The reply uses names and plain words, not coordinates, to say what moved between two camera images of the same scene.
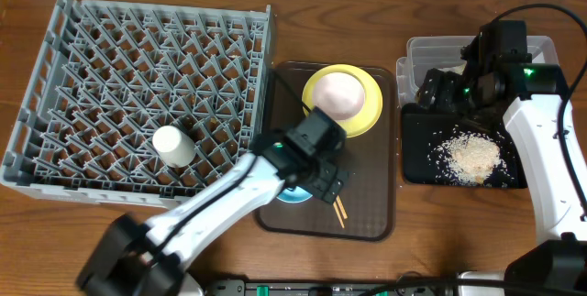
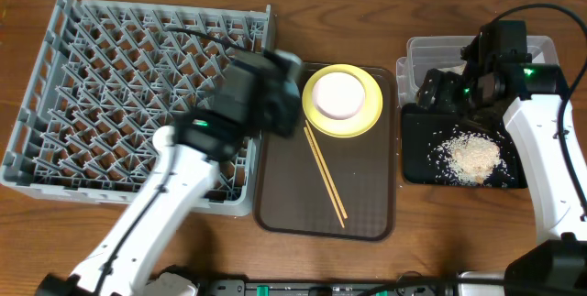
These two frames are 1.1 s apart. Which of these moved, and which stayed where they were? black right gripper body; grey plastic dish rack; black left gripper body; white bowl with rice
Moved: black left gripper body
Stayed: white bowl with rice; black right gripper body; grey plastic dish rack
